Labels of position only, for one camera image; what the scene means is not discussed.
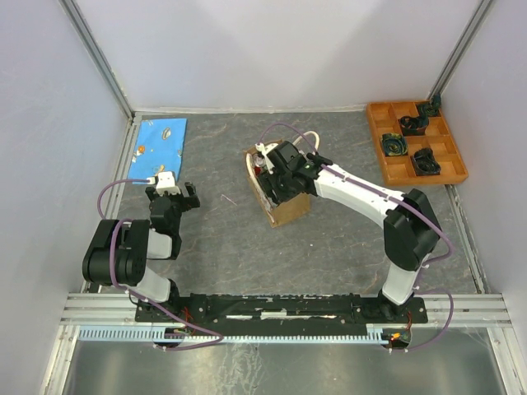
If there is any red soda can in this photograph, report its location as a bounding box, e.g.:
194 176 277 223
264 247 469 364
254 156 265 175

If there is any brown paper bag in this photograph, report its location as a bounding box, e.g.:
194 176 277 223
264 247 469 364
243 145 310 228

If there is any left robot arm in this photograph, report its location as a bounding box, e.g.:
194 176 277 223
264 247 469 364
82 182 200 321

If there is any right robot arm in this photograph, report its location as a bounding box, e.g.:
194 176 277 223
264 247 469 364
255 141 442 322

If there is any blue patterned cloth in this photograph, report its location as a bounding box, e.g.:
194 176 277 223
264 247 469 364
128 118 187 179

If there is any rolled green blue sock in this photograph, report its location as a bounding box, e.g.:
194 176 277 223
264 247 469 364
380 133 408 157

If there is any orange compartment tray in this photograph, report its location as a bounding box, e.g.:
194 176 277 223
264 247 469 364
366 100 469 187

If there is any rolled black sock upper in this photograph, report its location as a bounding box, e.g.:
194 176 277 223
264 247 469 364
399 115 429 136

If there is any rolled black sock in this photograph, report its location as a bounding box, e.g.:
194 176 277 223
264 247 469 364
399 115 429 136
412 147 441 176

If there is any rolled black sock lower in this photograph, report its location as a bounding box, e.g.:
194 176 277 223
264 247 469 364
412 147 441 176

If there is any rolled sock corner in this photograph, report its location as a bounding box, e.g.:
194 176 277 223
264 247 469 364
416 93 441 118

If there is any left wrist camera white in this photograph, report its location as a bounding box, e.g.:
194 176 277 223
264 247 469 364
147 171 181 196

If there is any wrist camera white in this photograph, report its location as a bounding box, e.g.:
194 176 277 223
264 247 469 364
147 171 181 196
254 142 278 174

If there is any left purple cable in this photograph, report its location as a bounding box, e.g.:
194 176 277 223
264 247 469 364
96 178 226 352

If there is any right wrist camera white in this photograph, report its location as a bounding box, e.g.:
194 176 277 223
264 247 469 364
254 142 278 174

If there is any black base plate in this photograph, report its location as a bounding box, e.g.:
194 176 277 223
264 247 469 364
134 291 429 338

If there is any aluminium frame rail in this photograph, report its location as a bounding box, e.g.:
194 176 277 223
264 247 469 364
60 293 512 328

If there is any left corner aluminium post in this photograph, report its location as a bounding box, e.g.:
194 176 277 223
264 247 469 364
58 0 134 119

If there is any corner aluminium post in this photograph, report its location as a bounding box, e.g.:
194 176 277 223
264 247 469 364
58 0 134 119
427 0 495 99

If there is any right corner aluminium post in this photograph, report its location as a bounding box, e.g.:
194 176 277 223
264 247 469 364
427 0 495 99

